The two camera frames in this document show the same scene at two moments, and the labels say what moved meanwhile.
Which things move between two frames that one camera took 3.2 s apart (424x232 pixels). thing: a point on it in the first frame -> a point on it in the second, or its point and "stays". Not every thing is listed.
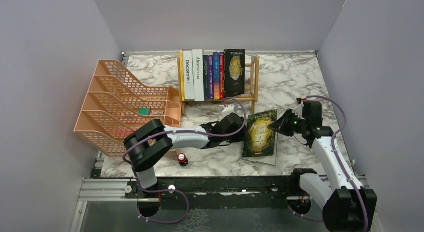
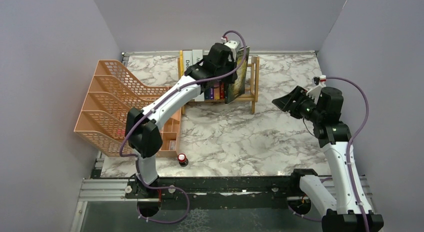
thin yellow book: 182,86 stays
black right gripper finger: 285,124 -> 289,102
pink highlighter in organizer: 125,132 stays
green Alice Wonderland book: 260,142 -> 234,90
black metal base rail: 218,193 stays
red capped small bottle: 183,161 stays
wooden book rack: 252,98 stays
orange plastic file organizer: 115,105 stays
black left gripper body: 240,136 -> 228,66
